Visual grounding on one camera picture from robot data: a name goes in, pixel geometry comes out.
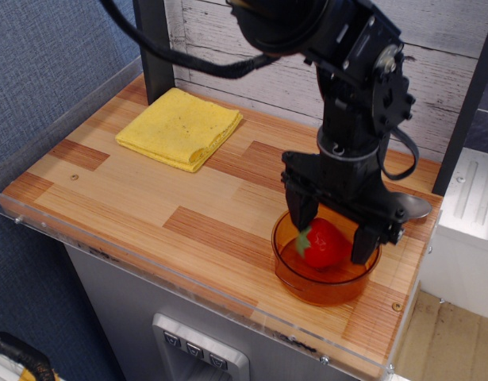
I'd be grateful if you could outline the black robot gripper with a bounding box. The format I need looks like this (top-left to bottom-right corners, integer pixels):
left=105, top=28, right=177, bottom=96
left=281, top=144, right=406, bottom=266

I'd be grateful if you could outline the red toy strawberry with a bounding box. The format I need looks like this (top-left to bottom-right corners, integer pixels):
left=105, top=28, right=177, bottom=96
left=295, top=217, right=352, bottom=269

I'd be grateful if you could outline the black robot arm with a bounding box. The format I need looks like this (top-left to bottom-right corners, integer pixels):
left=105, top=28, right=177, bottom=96
left=231, top=1, right=418, bottom=264

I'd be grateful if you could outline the yellow folded cloth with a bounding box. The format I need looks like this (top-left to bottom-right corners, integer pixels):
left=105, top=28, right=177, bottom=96
left=115, top=88, right=243, bottom=173

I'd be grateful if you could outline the orange transparent plastic pot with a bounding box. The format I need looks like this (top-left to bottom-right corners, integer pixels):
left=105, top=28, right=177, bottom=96
left=271, top=206, right=381, bottom=306

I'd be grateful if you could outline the white toy sink unit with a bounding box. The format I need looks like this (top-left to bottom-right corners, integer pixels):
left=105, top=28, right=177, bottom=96
left=419, top=148, right=488, bottom=318

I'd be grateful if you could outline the silver dispenser button panel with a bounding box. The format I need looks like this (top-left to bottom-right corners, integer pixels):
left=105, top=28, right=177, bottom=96
left=152, top=313, right=251, bottom=380

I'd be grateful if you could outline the grey toy fridge cabinet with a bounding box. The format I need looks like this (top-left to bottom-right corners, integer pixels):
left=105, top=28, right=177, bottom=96
left=67, top=246, right=356, bottom=380

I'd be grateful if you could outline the yellow object bottom left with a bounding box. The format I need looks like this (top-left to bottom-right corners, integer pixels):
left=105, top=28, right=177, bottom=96
left=18, top=368, right=60, bottom=381

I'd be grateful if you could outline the blue handled metal spoon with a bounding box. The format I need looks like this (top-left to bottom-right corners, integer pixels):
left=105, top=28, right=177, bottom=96
left=391, top=192, right=432, bottom=220

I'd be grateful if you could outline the dark right frame post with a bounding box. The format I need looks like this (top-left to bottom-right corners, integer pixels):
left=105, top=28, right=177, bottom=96
left=432, top=33, right=488, bottom=196

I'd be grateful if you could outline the black braided cable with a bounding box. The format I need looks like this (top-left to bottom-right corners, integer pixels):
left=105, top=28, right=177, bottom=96
left=98, top=0, right=276, bottom=79

